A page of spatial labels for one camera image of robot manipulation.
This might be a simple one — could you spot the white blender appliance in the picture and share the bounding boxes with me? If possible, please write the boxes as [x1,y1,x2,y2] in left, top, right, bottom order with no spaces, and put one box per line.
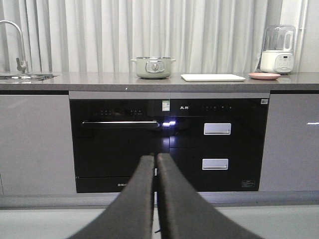
[260,25,296,74]

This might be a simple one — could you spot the black built-in dishwasher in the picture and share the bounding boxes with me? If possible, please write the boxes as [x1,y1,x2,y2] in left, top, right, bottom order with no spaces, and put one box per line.
[70,93,170,193]

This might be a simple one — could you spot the cream bear serving tray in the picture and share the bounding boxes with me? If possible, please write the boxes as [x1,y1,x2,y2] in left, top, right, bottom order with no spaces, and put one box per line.
[181,74,246,82]

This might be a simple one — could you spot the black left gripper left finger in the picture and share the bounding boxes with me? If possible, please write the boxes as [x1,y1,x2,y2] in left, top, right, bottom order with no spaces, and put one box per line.
[70,155,155,239]

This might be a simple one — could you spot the steel kitchen sink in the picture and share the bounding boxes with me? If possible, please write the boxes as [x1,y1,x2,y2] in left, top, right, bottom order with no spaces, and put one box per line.
[0,73,56,81]

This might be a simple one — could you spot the white pleated curtain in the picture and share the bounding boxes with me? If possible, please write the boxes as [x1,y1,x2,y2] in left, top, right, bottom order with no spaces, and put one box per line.
[0,0,308,73]

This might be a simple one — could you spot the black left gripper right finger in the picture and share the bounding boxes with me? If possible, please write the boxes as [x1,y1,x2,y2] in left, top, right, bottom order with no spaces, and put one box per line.
[157,153,259,239]

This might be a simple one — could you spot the chrome sink faucet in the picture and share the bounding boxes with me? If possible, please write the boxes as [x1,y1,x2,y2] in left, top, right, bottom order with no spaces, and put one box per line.
[0,19,28,74]

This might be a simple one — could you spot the black drawer sterilizer cabinet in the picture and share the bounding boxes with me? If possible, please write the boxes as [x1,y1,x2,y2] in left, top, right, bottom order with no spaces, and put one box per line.
[169,97,269,192]

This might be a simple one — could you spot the pink round plate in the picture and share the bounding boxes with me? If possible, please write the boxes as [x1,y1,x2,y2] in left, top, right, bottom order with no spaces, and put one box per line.
[248,72,281,80]

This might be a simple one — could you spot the grey left cabinet door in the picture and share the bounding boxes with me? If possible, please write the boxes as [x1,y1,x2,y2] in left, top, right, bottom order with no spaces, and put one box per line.
[0,95,76,196]

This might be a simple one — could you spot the grey right cabinet door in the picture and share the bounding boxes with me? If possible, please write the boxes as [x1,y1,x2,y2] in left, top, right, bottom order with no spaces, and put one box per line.
[259,94,319,191]

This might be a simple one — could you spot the grey cabinet door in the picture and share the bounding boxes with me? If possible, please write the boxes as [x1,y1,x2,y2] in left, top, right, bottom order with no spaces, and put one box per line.
[0,95,76,196]
[259,94,319,191]

